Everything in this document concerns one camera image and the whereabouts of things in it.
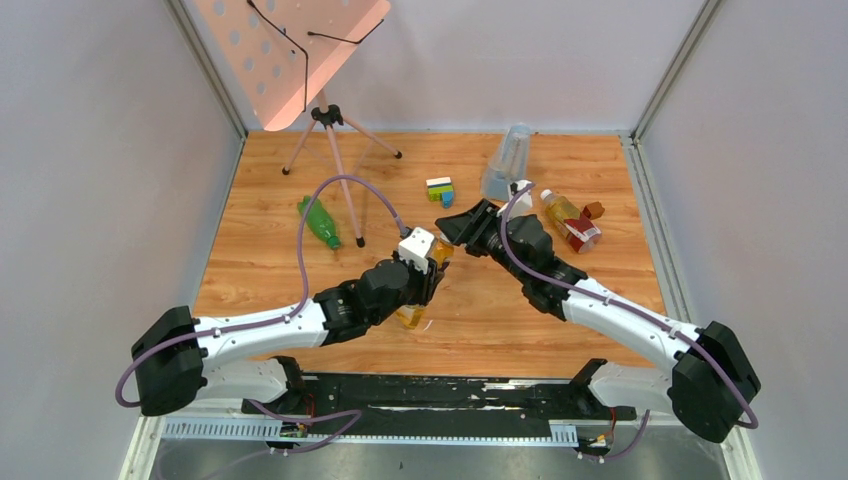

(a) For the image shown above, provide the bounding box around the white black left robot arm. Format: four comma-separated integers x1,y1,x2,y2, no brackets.
131,257,450,417

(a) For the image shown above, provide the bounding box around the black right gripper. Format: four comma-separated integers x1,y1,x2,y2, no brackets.
435,200,529,285

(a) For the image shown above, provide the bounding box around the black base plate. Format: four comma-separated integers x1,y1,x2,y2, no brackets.
267,372,636,438

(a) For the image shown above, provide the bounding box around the brown small block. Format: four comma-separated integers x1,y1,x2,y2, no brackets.
582,201,605,221

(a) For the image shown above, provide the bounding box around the pink music stand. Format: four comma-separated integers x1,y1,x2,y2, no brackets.
192,0,404,249

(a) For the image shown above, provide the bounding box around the coloured toy brick stack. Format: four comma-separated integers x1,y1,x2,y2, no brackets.
425,176,455,209

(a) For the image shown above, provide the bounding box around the red yellow tea bottle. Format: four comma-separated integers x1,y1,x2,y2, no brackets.
540,189,602,254

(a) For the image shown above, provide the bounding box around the clear blue detergent bottle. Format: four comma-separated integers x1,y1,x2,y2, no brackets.
481,123,534,202

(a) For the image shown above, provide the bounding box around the yellow blue milk tea bottle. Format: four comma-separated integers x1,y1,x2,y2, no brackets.
395,237,454,330

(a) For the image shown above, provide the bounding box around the green plastic bottle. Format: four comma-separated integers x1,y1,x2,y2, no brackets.
297,195,342,250

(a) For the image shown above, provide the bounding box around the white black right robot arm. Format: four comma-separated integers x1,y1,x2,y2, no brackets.
435,200,761,443

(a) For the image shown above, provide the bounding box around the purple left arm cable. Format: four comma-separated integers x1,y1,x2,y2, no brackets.
115,174,412,410

